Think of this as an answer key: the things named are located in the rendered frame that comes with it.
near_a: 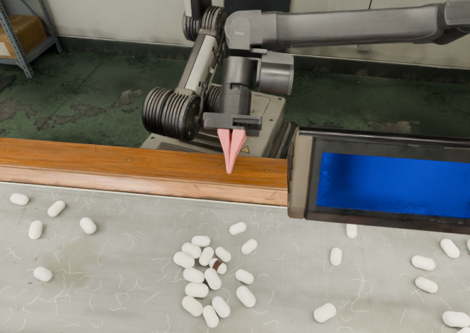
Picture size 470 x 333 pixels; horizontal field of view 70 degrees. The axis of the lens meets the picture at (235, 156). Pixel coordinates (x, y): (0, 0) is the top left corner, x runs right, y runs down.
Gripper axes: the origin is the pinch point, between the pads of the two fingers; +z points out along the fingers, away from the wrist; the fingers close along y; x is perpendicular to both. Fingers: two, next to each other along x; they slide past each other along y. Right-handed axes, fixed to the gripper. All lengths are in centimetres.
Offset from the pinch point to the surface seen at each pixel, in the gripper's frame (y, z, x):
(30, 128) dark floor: -134, -23, 132
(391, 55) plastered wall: 90, -98, 172
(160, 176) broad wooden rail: -15.2, 2.2, 9.9
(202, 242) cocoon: -3.8, 13.4, 1.5
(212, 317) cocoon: 0.1, 23.0, -6.9
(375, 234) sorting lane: 27.9, 9.7, 6.7
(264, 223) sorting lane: 7.1, 9.5, 6.9
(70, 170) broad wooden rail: -34.7, 2.4, 9.8
